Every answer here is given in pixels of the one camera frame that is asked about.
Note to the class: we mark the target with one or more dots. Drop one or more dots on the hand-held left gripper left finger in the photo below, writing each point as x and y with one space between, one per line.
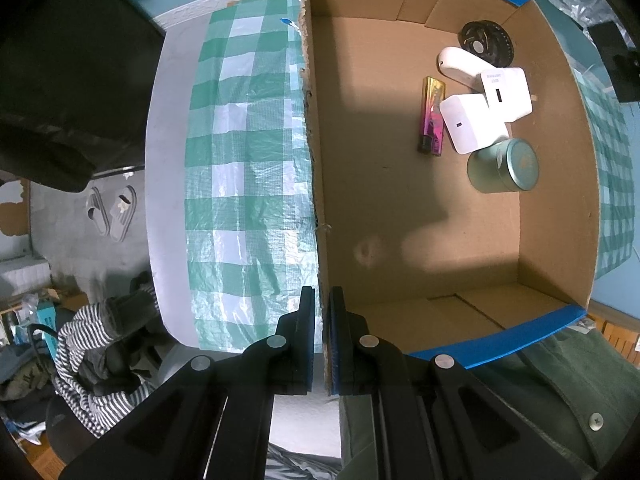
306 330

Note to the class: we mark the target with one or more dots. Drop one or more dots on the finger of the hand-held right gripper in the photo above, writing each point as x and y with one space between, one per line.
617 62

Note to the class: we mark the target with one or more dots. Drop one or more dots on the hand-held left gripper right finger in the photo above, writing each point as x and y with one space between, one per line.
341 345

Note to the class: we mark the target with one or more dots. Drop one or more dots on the black round tape dispenser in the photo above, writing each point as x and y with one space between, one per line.
489 42

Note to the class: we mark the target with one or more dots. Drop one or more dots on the teal round tin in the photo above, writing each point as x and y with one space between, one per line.
502 165

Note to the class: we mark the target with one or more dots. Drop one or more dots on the blue cardboard box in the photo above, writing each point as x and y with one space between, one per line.
400 200

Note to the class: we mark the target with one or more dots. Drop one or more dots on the white oval case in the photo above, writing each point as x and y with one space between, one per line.
460 66

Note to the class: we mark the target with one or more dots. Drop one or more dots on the small white cube charger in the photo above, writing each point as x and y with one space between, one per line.
470 122

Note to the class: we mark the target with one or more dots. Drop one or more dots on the pink and yellow lighter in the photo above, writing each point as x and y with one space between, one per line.
432 117

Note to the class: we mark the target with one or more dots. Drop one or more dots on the green checkered tablecloth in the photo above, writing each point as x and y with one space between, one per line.
240 170

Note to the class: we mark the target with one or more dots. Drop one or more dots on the white mattress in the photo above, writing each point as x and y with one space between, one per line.
167 170

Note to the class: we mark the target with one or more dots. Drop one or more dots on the striped grey white cloth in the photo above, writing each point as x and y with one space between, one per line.
95 380

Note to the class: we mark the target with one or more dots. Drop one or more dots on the grey slipper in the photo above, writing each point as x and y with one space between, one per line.
97 209
122 212

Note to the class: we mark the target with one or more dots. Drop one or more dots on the green garment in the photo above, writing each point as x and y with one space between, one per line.
550 410

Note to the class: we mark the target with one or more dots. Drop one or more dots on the teal carton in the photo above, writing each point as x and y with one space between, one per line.
45 317

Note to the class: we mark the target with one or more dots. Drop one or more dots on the wooden crate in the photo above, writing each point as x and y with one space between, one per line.
620 332

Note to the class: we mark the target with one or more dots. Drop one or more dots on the pile of dark clothes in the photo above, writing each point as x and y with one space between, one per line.
22 375

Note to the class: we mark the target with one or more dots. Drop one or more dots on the black hanging clothing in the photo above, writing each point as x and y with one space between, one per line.
65 80

